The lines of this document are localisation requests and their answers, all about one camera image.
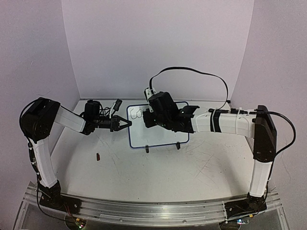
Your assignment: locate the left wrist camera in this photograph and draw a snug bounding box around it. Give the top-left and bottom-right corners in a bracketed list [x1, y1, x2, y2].
[109, 99, 122, 118]

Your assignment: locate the circuit board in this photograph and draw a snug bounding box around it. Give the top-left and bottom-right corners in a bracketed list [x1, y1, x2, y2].
[236, 217, 251, 225]
[73, 217, 86, 230]

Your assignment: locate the black right camera cable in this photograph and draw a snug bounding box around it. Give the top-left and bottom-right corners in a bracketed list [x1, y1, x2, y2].
[149, 67, 229, 111]

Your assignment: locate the left circuit board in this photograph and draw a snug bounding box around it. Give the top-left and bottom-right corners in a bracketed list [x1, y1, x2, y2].
[73, 217, 86, 230]

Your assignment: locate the aluminium front rail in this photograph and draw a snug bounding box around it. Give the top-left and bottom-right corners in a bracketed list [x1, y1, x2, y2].
[24, 184, 283, 227]

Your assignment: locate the right circuit board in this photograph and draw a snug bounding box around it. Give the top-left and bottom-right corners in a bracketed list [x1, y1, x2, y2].
[236, 217, 251, 225]

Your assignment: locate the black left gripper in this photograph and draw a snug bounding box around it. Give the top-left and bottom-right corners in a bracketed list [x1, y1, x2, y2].
[94, 113, 133, 130]

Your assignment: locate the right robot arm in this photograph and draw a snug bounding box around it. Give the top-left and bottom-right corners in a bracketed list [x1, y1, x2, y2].
[143, 88, 296, 216]

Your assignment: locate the small blue-framed whiteboard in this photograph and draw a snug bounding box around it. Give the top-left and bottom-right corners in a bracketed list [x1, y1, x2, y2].
[126, 104, 189, 149]

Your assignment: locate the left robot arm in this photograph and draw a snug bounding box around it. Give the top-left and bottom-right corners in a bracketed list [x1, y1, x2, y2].
[19, 97, 132, 211]

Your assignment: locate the black whiteboard stand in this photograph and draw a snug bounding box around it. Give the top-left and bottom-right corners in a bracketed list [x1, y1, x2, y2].
[145, 142, 181, 153]

